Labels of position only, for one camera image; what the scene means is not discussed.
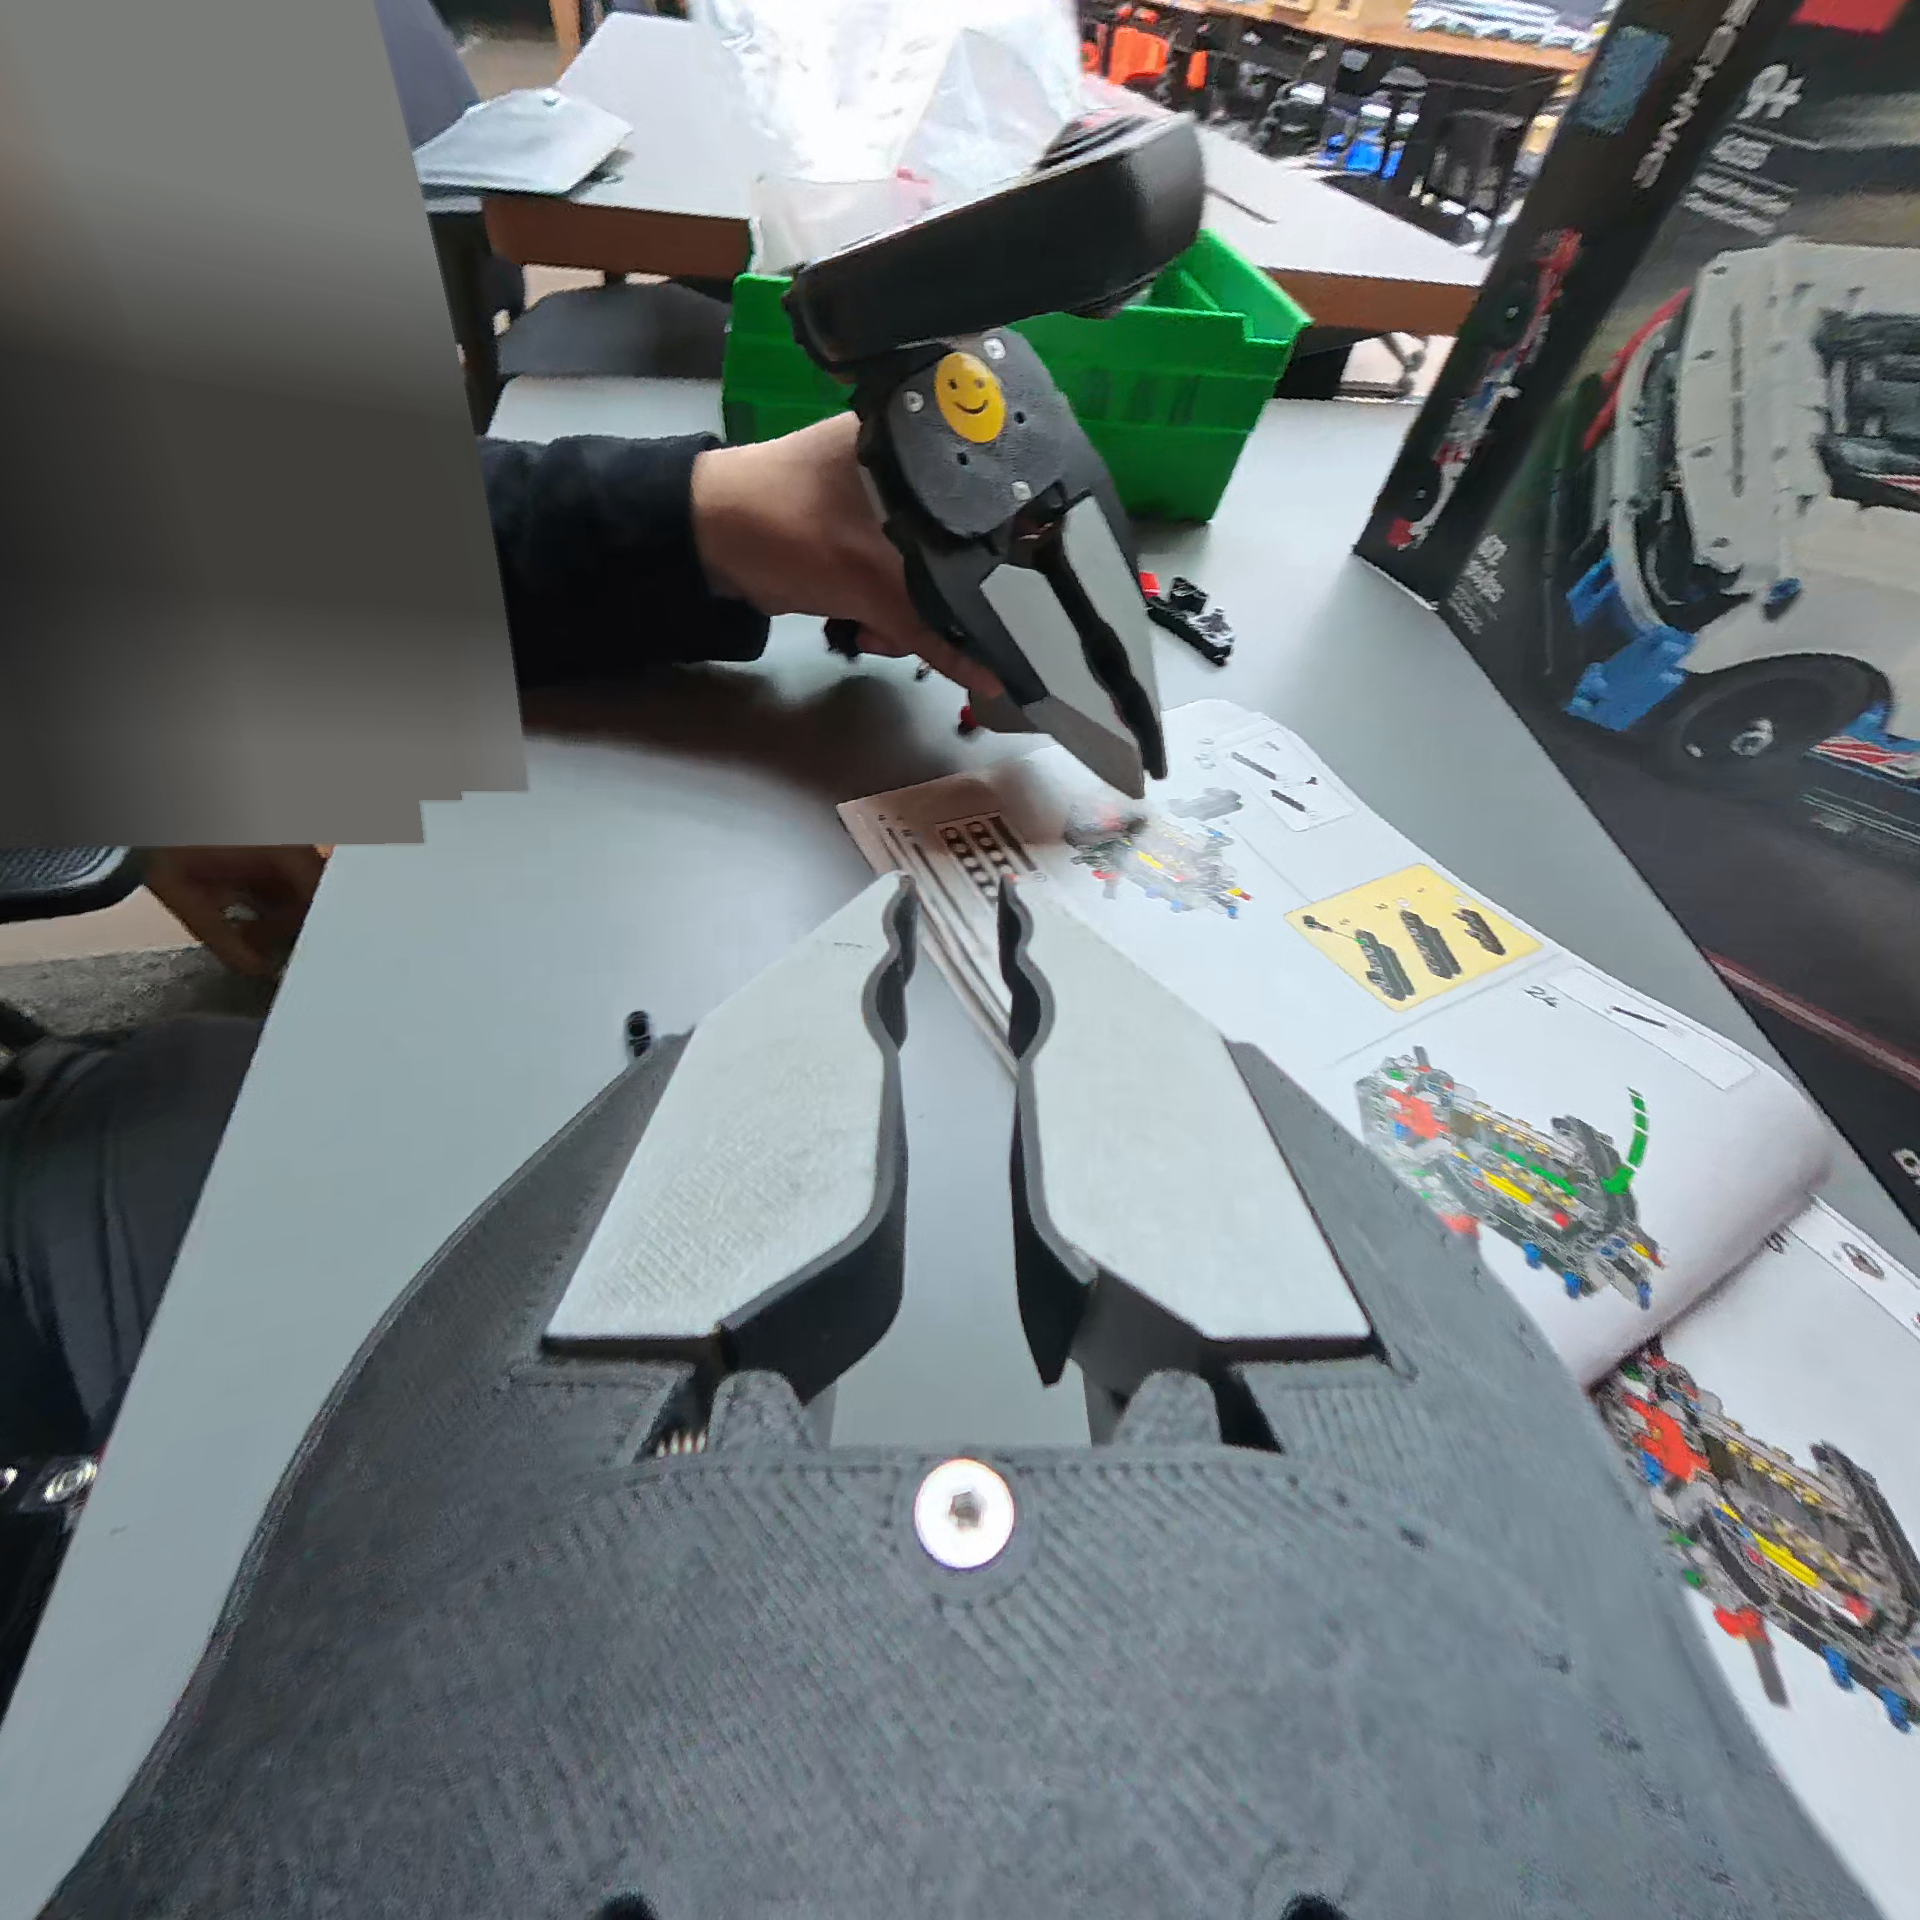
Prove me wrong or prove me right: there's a black lego gear rack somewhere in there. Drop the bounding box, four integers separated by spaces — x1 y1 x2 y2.
1147 577 1238 665

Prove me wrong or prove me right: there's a clear plastic bag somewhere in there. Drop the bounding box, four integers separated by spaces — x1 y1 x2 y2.
697 0 1173 272

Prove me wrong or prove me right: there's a person's left forearm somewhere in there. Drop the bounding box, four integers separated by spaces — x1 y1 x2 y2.
479 433 774 694

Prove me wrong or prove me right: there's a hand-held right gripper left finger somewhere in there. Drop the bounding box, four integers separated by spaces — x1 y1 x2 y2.
539 873 921 1408

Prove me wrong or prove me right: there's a green plastic bin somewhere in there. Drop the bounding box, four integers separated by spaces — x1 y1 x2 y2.
722 225 1313 525

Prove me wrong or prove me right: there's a black mesh office chair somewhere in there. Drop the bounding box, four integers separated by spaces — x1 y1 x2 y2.
0 848 143 925

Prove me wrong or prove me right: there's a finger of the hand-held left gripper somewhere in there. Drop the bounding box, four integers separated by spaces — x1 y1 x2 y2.
976 562 1149 801
1043 488 1173 783

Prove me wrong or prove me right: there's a lego instruction booklet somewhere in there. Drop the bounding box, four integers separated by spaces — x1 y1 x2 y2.
835 698 1920 1920

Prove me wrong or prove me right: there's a person's left hand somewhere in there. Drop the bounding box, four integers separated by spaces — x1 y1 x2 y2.
693 413 1022 706

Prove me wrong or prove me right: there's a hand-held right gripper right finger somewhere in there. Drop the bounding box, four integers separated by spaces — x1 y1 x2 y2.
995 880 1376 1391

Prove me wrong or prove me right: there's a black lego car box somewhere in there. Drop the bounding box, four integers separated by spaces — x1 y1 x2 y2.
1353 0 1920 1217

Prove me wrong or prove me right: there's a person's leg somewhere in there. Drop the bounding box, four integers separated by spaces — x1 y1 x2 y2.
0 1014 272 1697

